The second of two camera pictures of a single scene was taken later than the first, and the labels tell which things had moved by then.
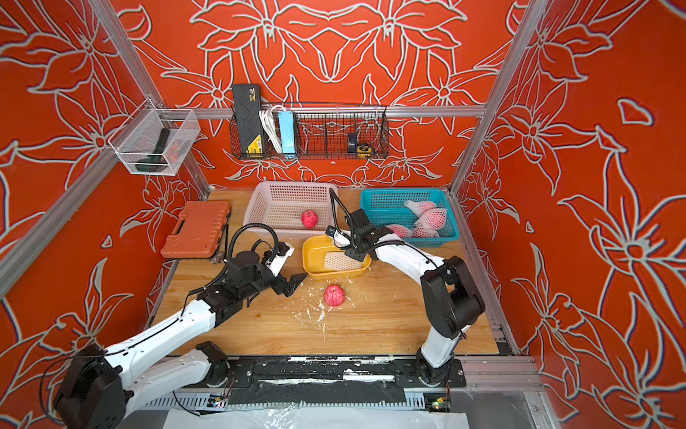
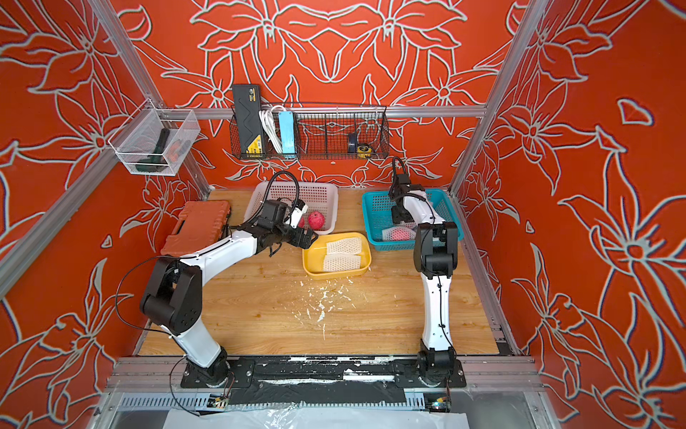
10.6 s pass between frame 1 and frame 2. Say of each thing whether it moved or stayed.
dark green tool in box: stayed
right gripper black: moved
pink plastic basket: stayed
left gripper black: moved
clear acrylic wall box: stayed
